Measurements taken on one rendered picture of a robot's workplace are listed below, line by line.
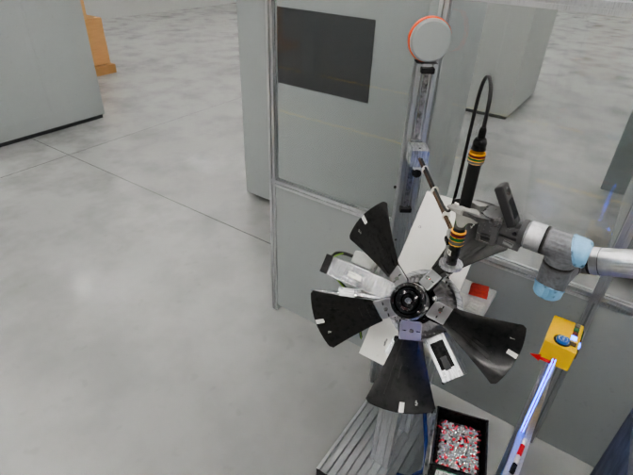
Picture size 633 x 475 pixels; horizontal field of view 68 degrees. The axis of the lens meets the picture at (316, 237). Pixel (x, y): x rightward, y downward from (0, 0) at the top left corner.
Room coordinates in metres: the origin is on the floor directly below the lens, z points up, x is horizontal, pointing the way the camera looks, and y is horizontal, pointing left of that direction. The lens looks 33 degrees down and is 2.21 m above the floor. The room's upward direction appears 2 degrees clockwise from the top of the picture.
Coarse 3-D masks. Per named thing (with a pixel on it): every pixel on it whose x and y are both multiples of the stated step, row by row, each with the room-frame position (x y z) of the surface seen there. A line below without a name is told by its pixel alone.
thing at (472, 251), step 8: (472, 232) 1.30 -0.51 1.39; (464, 240) 1.29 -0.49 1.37; (472, 240) 1.27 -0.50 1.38; (464, 248) 1.25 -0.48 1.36; (472, 248) 1.23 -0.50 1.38; (480, 248) 1.22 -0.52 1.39; (488, 248) 1.21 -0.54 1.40; (496, 248) 1.19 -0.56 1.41; (504, 248) 1.18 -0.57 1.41; (440, 256) 1.30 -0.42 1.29; (464, 256) 1.22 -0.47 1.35; (472, 256) 1.20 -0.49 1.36; (480, 256) 1.19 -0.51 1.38; (488, 256) 1.18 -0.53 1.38; (464, 264) 1.19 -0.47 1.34; (440, 272) 1.20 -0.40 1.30
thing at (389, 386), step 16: (400, 352) 1.06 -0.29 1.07; (416, 352) 1.08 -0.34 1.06; (384, 368) 1.02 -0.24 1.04; (400, 368) 1.03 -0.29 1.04; (416, 368) 1.04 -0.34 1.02; (384, 384) 0.99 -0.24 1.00; (400, 384) 1.00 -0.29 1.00; (416, 384) 1.01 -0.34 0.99; (368, 400) 0.96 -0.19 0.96; (384, 400) 0.96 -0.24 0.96; (400, 400) 0.97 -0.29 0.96; (432, 400) 0.98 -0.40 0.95
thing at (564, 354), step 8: (552, 320) 1.25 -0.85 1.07; (560, 320) 1.25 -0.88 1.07; (568, 320) 1.25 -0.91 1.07; (552, 328) 1.21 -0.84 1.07; (560, 328) 1.21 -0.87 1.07; (568, 328) 1.21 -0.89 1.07; (552, 336) 1.16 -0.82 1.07; (568, 336) 1.17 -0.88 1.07; (544, 344) 1.14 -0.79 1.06; (552, 344) 1.13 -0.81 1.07; (560, 344) 1.13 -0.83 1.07; (568, 344) 1.13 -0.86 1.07; (576, 344) 1.13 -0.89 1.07; (544, 352) 1.14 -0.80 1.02; (552, 352) 1.13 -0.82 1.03; (560, 352) 1.11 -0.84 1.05; (568, 352) 1.10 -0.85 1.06; (560, 360) 1.11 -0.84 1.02; (568, 360) 1.10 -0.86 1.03; (560, 368) 1.10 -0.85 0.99; (568, 368) 1.09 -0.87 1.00
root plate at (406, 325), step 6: (402, 324) 1.13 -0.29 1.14; (408, 324) 1.13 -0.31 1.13; (414, 324) 1.14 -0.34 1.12; (420, 324) 1.15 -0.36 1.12; (408, 330) 1.12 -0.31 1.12; (414, 330) 1.13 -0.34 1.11; (420, 330) 1.14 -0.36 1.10; (402, 336) 1.10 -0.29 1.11; (408, 336) 1.11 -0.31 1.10; (414, 336) 1.12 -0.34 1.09; (420, 336) 1.12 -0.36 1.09
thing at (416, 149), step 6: (408, 144) 1.79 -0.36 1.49; (414, 144) 1.77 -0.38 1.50; (420, 144) 1.78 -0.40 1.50; (426, 144) 1.78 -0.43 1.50; (408, 150) 1.78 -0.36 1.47; (414, 150) 1.72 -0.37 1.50; (420, 150) 1.72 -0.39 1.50; (426, 150) 1.72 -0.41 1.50; (408, 156) 1.76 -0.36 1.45; (414, 156) 1.71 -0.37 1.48; (420, 156) 1.71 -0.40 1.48; (426, 156) 1.71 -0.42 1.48; (408, 162) 1.74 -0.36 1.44; (414, 162) 1.71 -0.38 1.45; (426, 162) 1.71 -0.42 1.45
